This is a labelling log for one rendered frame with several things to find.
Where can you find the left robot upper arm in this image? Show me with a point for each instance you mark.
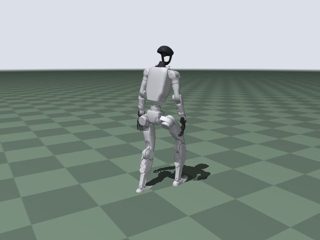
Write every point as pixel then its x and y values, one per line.
pixel 142 90

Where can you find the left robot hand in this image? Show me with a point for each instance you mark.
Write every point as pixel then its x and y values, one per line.
pixel 139 127

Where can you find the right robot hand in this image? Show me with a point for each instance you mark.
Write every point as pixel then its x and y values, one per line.
pixel 182 121

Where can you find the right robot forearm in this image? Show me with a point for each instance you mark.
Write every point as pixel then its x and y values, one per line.
pixel 180 108

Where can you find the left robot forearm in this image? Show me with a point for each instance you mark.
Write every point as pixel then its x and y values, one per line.
pixel 141 106

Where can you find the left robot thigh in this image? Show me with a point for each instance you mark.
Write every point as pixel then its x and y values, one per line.
pixel 149 137

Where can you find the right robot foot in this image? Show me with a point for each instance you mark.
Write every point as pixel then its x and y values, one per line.
pixel 183 179

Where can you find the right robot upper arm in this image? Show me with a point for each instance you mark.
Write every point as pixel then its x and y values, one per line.
pixel 174 76

